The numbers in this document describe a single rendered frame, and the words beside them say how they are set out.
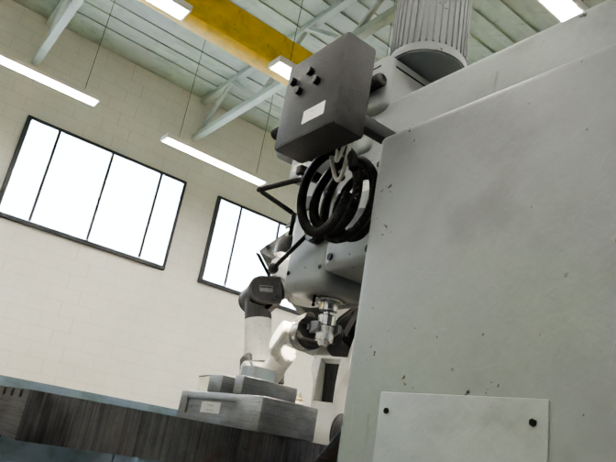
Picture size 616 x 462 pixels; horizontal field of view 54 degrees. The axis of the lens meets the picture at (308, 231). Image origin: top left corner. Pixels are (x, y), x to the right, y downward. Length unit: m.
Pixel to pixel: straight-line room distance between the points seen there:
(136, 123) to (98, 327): 3.19
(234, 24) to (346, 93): 5.54
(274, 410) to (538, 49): 0.87
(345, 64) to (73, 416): 0.80
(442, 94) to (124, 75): 9.06
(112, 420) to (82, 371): 7.98
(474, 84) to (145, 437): 0.94
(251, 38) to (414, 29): 5.21
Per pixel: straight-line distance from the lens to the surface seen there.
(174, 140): 7.95
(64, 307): 9.09
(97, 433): 1.17
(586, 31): 1.22
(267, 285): 2.04
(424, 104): 1.41
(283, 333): 1.74
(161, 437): 1.21
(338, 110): 1.17
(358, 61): 1.25
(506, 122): 1.04
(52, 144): 9.40
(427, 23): 1.62
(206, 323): 9.90
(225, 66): 9.71
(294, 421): 1.33
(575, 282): 0.86
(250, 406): 1.31
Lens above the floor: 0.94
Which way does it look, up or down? 20 degrees up
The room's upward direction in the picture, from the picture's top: 10 degrees clockwise
